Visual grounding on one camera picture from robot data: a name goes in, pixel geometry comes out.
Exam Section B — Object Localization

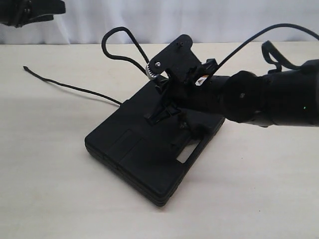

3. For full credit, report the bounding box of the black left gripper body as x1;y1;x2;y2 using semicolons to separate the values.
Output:
0;0;65;27

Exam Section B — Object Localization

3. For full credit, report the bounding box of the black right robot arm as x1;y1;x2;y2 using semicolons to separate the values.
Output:
145;60;319;127

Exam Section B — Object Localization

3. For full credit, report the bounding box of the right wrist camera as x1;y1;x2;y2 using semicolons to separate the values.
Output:
146;34;201;82

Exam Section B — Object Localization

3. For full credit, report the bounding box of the white backdrop curtain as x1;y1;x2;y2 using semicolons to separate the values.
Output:
0;0;319;44

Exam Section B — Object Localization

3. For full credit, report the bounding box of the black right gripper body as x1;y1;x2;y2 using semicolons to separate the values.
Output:
168;58;219;110

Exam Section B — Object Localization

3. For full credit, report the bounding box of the black plastic carrying case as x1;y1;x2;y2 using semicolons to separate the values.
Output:
84;82;225;207

